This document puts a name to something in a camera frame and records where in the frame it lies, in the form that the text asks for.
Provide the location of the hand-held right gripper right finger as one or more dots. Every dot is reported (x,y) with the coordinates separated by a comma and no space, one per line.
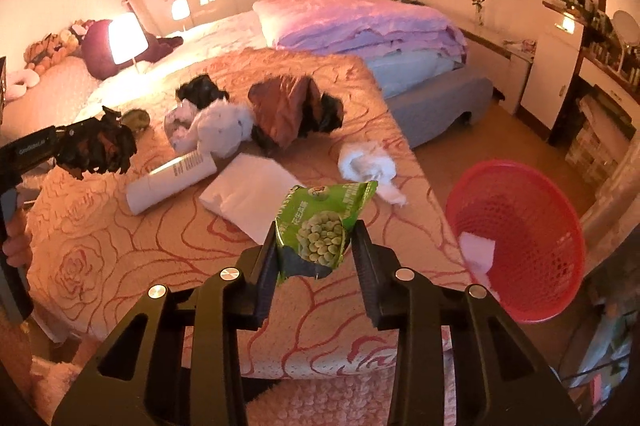
(366,278)

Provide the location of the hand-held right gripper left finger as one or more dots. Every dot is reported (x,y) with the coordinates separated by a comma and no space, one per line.
(267,278)

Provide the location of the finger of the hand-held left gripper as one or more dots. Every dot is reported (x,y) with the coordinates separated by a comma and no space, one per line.
(75,129)

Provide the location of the dark plastic bag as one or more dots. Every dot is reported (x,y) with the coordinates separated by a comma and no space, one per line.
(100,145)

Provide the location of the green pea snack packet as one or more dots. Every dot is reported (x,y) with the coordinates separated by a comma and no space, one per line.
(315,231)

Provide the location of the white printed plastic bag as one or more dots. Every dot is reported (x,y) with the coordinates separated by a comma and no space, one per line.
(177,125)

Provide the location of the white tissue wad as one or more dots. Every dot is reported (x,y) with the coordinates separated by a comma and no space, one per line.
(220,130)

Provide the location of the red plastic basket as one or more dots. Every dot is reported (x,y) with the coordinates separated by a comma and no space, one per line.
(540,216)

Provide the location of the person's left hand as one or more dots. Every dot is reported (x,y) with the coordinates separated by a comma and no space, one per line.
(15,251)

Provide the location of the white neck pillow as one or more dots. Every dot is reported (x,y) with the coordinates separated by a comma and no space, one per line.
(17,80)

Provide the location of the maroon plush toy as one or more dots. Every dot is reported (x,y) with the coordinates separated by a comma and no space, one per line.
(97,53)

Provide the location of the pile of plush toys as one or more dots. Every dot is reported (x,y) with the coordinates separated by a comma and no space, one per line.
(50,48)

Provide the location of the white paper packet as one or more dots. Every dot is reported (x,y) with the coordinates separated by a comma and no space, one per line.
(245,196)

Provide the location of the white table lamp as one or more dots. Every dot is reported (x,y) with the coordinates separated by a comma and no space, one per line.
(180,9)
(125,38)

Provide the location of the white tube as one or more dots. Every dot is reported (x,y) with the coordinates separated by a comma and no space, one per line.
(170,181)

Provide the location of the crumpled white tissue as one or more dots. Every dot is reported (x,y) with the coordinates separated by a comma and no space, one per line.
(362,165)

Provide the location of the white tissue paper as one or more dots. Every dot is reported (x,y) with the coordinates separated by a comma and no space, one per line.
(477,251)

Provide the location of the pink fluffy rug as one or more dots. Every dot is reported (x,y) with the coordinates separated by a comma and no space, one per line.
(310,401)

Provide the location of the pale floral bed sheet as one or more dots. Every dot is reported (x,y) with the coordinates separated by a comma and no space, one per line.
(215,35)

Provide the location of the brown crumpled bag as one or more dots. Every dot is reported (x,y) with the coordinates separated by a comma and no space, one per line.
(285,105)

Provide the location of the grey bed base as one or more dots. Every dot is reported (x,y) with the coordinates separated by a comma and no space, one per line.
(440,105)

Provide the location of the folded light blue quilt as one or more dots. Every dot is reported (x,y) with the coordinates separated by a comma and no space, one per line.
(415,68)

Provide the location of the low white console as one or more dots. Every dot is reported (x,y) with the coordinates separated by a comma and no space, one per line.
(495,65)

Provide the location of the folded pink quilt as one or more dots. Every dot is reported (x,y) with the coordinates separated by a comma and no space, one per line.
(350,20)

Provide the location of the patterned curtain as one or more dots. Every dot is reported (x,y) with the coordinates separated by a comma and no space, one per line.
(615,206)

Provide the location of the stack of boxes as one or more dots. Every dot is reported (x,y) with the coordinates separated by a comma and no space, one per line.
(595,140)

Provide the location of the white cabinet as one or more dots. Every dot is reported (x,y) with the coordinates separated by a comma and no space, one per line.
(550,70)

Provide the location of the rose in vase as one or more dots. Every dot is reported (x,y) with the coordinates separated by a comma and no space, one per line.
(477,0)

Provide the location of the dressing table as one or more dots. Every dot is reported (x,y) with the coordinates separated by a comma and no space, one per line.
(600,78)

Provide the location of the row of cosmetic bottles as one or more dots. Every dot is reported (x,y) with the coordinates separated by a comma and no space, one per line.
(600,30)

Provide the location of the round standing mirror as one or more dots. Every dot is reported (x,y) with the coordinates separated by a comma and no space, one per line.
(624,25)

